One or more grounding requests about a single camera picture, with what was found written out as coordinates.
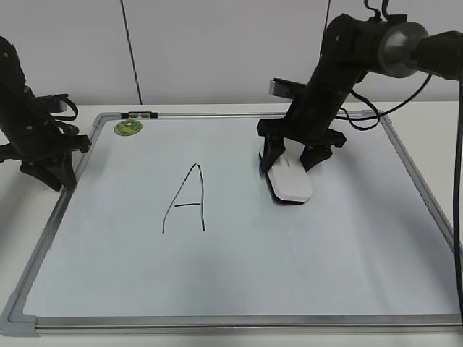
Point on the white whiteboard eraser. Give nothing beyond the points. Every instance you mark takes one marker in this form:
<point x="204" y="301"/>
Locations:
<point x="288" y="182"/>

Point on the round green magnet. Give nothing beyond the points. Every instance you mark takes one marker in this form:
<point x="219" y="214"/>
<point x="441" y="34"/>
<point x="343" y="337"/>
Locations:
<point x="128" y="128"/>

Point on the white magnetic whiteboard grey frame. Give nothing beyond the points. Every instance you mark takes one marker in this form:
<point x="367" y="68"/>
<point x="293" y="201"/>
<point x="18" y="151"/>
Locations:
<point x="173" y="230"/>

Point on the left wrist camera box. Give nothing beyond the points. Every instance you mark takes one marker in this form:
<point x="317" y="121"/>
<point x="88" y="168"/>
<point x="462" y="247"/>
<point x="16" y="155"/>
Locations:
<point x="54" y="103"/>

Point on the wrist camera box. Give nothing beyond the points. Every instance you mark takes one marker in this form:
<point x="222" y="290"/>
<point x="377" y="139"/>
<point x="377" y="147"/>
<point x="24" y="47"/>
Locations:
<point x="54" y="103"/>
<point x="286" y="89"/>

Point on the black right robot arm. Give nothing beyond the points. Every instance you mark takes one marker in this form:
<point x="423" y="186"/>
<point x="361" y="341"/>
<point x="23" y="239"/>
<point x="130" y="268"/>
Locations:
<point x="351" y="49"/>

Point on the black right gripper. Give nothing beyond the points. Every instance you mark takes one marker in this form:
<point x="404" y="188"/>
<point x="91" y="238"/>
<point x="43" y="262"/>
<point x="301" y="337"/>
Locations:
<point x="306" y="121"/>

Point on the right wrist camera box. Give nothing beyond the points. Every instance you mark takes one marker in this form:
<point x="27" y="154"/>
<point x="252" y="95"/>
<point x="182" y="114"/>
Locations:
<point x="286" y="89"/>

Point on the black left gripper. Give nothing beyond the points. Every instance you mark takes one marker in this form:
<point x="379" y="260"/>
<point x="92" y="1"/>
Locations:
<point x="31" y="130"/>

